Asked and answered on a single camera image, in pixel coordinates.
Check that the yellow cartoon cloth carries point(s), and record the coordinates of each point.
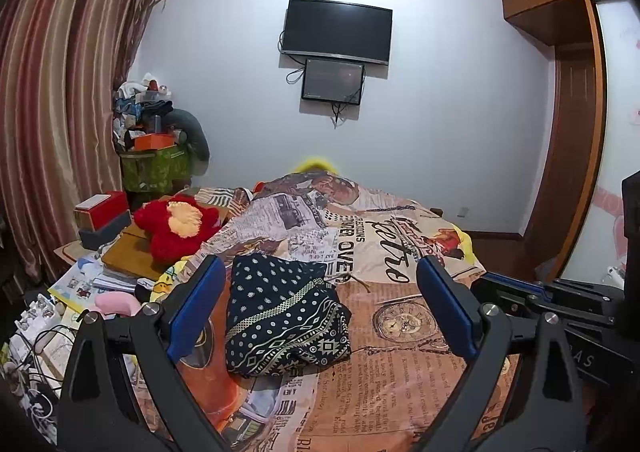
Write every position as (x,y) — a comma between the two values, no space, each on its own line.
(162,284)

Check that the red box with white lid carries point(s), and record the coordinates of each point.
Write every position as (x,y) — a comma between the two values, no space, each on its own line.
(107,209)

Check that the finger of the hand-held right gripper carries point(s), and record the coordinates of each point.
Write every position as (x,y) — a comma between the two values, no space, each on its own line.
(590,314)
(515,284)

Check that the orange box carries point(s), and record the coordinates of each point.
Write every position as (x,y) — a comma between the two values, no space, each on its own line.
(155,142)

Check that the pile of clothes and bags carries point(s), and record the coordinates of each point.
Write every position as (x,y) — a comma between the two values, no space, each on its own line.
(137,102)

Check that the white plastic hook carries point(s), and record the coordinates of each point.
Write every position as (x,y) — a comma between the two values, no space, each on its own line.
(613,272)

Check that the red plush toy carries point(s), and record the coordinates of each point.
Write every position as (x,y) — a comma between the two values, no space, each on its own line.
(160,237)

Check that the black wall television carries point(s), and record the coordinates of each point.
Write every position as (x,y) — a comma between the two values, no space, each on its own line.
(337,29)

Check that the white wardrobe with wooden frame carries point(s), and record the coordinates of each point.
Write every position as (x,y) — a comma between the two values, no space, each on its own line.
(617,107)

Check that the small black wall monitor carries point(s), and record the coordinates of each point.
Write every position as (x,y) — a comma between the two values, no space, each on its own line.
(332,81)

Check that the wooden bed post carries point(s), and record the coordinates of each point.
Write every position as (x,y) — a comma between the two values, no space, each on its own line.
(438,212)

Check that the green storage bag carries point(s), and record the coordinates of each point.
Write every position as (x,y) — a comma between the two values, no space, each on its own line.
(150,169)

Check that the dark grey box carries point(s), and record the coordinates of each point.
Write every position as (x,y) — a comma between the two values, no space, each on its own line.
(107,232)

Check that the grey bolster pillow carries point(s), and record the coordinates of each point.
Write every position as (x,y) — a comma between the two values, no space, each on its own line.
(195,132)

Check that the navy patterned dress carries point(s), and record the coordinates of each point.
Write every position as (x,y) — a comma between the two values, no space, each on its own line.
(280,317)

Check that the yellow pillow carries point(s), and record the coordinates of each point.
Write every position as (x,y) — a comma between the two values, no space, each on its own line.
(315,166)

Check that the dark wooden door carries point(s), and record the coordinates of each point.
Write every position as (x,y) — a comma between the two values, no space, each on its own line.
(562,157)

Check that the pink door sticker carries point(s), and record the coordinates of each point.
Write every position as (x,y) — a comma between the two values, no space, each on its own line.
(611,204)

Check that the white wall socket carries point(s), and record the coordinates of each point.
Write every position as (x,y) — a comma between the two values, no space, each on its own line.
(463,212)

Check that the printed bed sheet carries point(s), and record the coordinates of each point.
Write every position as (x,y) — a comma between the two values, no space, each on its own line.
(400,372)

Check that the striped brown curtain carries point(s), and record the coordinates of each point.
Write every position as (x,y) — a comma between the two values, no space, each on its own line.
(60,82)

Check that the stack of papers and books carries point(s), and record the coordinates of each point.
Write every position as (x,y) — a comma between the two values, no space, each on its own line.
(85,282)

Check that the brown cardboard board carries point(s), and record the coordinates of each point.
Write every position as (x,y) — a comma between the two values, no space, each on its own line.
(127,254)

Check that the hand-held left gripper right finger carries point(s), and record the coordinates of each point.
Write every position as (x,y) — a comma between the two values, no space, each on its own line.
(445,307)

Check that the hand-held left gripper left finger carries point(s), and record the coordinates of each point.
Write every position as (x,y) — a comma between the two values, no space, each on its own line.
(200,307)

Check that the pink soft toy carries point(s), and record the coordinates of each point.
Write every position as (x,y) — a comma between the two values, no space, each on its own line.
(117,304)

